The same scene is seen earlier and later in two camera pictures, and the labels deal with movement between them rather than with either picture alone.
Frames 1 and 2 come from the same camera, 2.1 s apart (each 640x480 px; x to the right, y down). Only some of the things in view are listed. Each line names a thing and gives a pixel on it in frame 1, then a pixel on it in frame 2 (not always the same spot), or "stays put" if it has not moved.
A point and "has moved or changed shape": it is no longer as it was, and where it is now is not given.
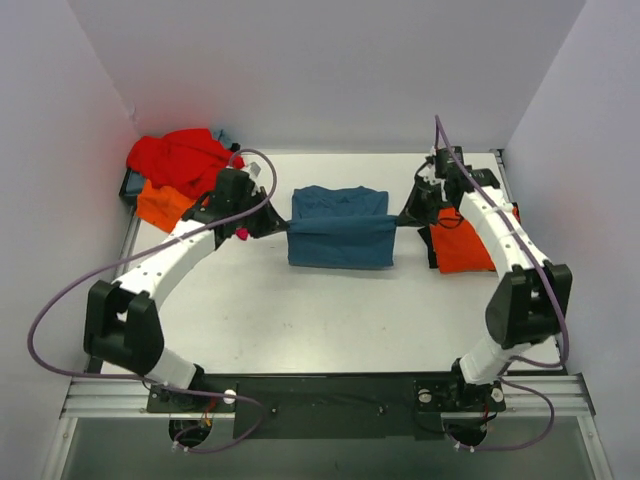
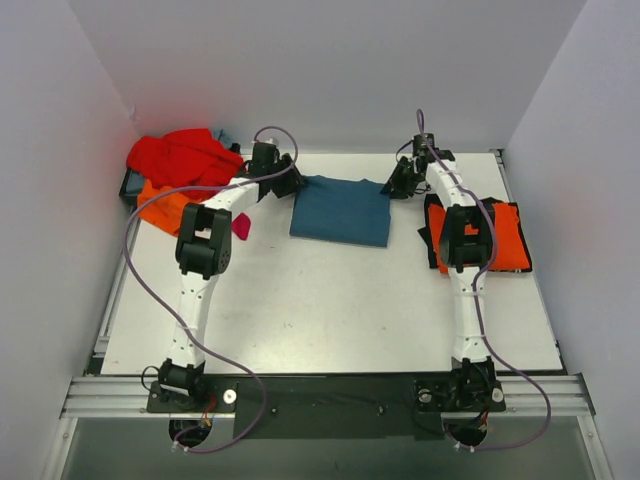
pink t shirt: [242, 233] stays put
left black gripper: [263, 213] to [290, 179]
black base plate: [335, 406] stays put
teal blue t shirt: [340, 228] has moved or changed shape
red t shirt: [187, 160] stays put
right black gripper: [419, 203] to [401, 175]
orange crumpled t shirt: [162, 206] stays put
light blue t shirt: [223, 137] stays put
